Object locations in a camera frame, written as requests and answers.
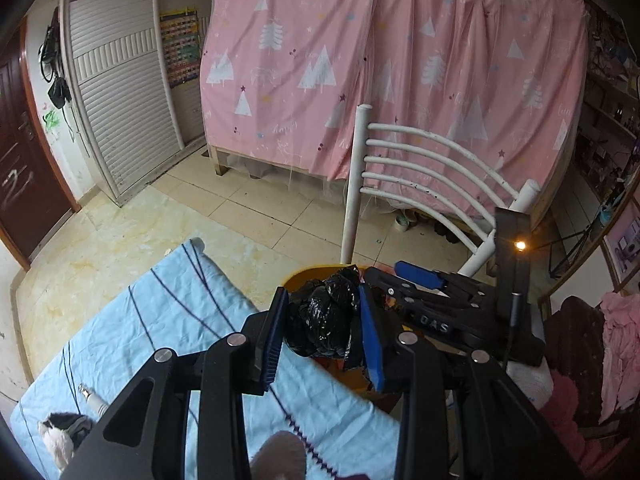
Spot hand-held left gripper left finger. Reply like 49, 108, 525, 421
60, 286, 291, 480

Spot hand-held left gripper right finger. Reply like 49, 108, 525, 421
350, 284, 586, 480

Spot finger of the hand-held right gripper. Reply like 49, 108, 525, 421
393, 259, 496, 307
363, 266, 471, 317

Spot black plastic bag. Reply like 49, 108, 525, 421
282, 266, 368, 361

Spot yellow plastic bin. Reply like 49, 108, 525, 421
281, 262, 401, 411

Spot person's right forearm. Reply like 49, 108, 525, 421
505, 362, 606, 480

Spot black tripod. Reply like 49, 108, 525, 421
530, 229, 592, 279

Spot dark brown cloth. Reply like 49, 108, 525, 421
544, 295, 607, 441

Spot light blue striped cloth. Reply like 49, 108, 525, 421
10, 237, 407, 480

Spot white metal chair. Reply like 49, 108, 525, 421
340, 104, 543, 278

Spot pink picture board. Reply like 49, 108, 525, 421
601, 199, 640, 287

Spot fuzzy plush item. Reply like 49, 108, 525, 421
251, 431, 307, 480

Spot pink garment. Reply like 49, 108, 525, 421
599, 291, 640, 423

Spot white plug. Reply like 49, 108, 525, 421
77, 382, 109, 414

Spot white and black plush toy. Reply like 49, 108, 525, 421
37, 411, 94, 472

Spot pink tree-print curtain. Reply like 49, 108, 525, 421
200, 0, 589, 228

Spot white louvered wardrobe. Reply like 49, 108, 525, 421
59, 0, 213, 207

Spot dark red door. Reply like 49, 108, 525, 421
0, 25, 81, 272

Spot colourful chart poster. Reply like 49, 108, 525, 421
160, 6, 201, 89

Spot hanging black bag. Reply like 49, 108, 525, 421
48, 76, 74, 110

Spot cluttered wall shelf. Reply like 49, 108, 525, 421
574, 4, 640, 211

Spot black bags hanging on wall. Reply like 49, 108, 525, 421
39, 7, 63, 82

